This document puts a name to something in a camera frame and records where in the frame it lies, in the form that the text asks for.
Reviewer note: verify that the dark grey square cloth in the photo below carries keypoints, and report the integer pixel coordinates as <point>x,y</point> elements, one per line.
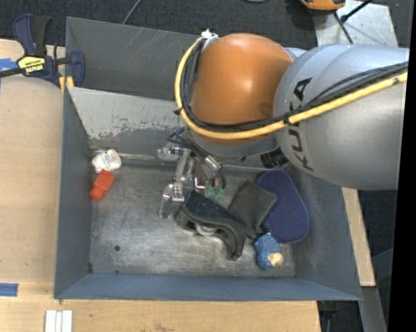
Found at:
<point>253,203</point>

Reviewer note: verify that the blue toy animal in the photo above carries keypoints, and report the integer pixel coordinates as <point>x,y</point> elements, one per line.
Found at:
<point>266,252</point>

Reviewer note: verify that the white crumpled packet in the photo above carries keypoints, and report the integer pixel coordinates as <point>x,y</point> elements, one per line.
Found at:
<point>106,161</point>

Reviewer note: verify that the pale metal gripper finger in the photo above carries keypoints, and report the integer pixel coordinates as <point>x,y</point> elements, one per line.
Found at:
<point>169,201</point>
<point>166,153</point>

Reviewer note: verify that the pale wood board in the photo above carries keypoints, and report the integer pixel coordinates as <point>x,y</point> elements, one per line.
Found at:
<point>24,183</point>

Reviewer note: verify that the grey metal bin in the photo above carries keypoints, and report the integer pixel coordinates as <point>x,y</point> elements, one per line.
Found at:
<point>151,250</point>

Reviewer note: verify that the red-orange block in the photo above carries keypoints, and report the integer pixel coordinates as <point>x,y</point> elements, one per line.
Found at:
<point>102,185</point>

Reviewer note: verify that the blue oval cloth pad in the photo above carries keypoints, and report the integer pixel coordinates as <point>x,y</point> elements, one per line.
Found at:
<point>290,211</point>

